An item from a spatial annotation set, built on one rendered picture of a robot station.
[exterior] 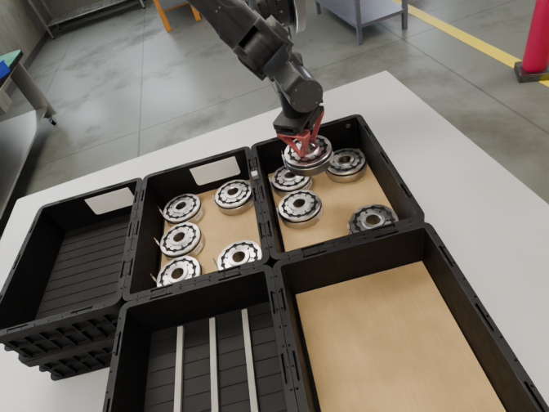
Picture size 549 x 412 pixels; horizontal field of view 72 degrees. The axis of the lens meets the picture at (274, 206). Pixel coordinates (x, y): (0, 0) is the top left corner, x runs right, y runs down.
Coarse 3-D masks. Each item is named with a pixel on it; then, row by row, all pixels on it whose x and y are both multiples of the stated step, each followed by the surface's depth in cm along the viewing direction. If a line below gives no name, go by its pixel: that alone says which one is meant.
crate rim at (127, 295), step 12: (216, 156) 99; (168, 168) 100; (180, 168) 100; (252, 168) 92; (144, 180) 99; (252, 180) 89; (144, 192) 96; (252, 192) 86; (144, 204) 92; (264, 228) 77; (132, 240) 84; (264, 240) 74; (132, 252) 81; (264, 252) 72; (132, 264) 78; (240, 264) 72; (252, 264) 71; (264, 264) 71; (132, 276) 76; (204, 276) 72; (216, 276) 71; (156, 288) 72; (168, 288) 72
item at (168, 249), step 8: (184, 224) 94; (192, 224) 93; (168, 232) 93; (192, 232) 91; (168, 240) 91; (192, 240) 89; (160, 248) 90; (168, 248) 89; (176, 248) 89; (184, 248) 88; (192, 248) 88
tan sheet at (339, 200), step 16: (320, 176) 99; (368, 176) 95; (272, 192) 99; (320, 192) 95; (336, 192) 94; (352, 192) 92; (368, 192) 91; (336, 208) 90; (352, 208) 88; (320, 224) 87; (336, 224) 86; (288, 240) 86; (304, 240) 85; (320, 240) 84
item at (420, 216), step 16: (320, 128) 98; (368, 128) 92; (256, 144) 99; (256, 160) 96; (384, 160) 83; (400, 176) 78; (416, 208) 71; (400, 224) 69; (272, 240) 74; (336, 240) 70; (272, 256) 71; (288, 256) 70
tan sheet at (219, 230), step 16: (208, 192) 106; (208, 208) 101; (208, 224) 96; (224, 224) 95; (240, 224) 94; (256, 224) 92; (208, 240) 92; (224, 240) 91; (256, 240) 89; (208, 256) 89; (208, 272) 85
